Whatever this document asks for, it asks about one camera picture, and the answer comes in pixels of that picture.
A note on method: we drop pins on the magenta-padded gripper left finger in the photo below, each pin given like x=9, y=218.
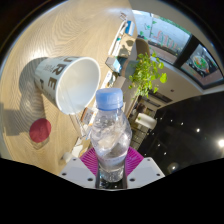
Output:
x=77, y=171

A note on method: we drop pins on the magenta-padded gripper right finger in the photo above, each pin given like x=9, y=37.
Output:
x=146, y=171

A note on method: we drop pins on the clear blue-capped water bottle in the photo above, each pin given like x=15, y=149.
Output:
x=110, y=140

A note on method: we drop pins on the clear plastic cup with straw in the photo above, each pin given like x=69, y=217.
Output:
x=68, y=156

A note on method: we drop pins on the flat round red coaster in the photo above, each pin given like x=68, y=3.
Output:
x=40, y=130

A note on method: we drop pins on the group of ceiling lights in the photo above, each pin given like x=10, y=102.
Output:
x=221, y=143

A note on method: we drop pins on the green potted plant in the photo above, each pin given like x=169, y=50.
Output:
x=146, y=73

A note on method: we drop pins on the white printed paper cup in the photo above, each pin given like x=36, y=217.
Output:
x=53, y=75

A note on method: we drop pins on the light blue tissue pack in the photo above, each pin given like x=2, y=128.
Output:
x=113, y=63

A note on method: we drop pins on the colourful framed window poster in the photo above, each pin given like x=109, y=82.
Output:
x=200, y=63

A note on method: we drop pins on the small wooden stand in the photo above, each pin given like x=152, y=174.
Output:
x=127, y=45

